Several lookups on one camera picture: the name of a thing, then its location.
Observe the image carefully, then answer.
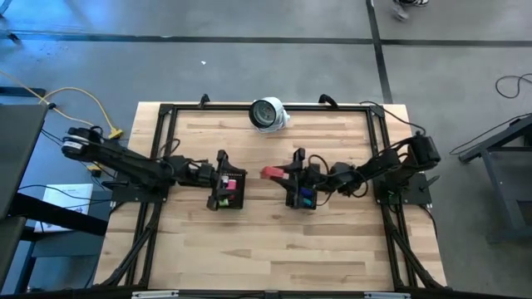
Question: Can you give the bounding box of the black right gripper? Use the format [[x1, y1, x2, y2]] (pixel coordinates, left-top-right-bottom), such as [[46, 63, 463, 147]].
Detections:
[[273, 147, 333, 208]]

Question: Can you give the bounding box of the yellow extension cable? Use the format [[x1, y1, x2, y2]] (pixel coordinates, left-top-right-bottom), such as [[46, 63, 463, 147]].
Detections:
[[0, 70, 126, 140]]

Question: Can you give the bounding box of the person's foot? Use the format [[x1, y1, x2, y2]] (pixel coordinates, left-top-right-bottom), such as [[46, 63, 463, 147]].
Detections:
[[390, 0, 430, 22]]

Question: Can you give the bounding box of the silver aluminium bracket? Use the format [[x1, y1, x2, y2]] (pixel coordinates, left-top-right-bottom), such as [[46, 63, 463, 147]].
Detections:
[[364, 292, 411, 299], [131, 290, 180, 299]]

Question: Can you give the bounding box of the grey metal cart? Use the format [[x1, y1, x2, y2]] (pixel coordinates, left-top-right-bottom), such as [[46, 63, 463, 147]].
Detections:
[[459, 111, 532, 246]]

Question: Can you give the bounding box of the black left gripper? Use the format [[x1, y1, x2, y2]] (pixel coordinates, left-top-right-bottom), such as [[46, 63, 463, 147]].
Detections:
[[195, 149, 246, 212]]

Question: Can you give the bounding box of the white paper sheet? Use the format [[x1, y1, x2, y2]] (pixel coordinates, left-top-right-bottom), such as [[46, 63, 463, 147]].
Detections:
[[32, 183, 95, 233]]

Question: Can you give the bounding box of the black mesh basket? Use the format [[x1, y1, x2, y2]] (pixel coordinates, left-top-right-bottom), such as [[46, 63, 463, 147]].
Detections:
[[210, 164, 248, 211], [285, 166, 320, 210]]

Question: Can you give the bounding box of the dark grey desk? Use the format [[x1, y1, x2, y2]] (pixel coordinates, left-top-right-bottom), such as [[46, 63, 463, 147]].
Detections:
[[0, 103, 47, 287]]

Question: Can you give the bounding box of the white cylindrical security camera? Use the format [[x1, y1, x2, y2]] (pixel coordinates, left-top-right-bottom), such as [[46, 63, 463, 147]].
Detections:
[[248, 96, 291, 135]]

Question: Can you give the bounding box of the black cart cable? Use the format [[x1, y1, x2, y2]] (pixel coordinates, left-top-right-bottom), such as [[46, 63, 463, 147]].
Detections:
[[449, 110, 532, 155]]

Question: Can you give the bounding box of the red block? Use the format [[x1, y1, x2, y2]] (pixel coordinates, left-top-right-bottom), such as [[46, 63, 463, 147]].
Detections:
[[260, 165, 289, 181]]

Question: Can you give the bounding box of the black diagonal bar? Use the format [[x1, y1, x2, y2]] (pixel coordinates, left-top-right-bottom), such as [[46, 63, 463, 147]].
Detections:
[[10, 193, 110, 242]]

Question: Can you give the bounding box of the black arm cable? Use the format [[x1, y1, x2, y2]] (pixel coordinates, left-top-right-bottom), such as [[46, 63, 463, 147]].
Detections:
[[359, 100, 428, 137]]

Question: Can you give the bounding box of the black looped floor cable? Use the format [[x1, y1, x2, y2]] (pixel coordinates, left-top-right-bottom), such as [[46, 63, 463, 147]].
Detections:
[[495, 72, 532, 100]]

